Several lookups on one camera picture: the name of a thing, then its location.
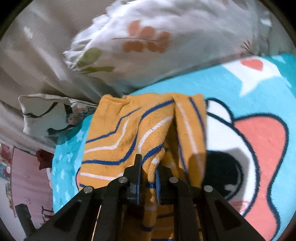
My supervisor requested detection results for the mustard striped knit sweater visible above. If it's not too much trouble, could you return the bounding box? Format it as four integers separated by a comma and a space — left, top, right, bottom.
76, 93, 207, 240

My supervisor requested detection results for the teal star cartoon blanket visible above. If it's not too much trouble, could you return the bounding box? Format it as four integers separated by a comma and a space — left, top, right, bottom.
52, 54, 295, 240

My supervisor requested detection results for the dark floral print pillow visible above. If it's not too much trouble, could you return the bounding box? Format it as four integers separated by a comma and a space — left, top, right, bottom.
18, 94, 97, 137

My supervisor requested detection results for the white floral ruffled pillow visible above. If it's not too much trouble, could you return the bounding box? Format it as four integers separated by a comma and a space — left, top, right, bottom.
64, 1, 272, 94

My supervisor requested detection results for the beige bed sheet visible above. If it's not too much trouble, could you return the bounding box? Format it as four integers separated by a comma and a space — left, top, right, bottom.
1, 1, 124, 152

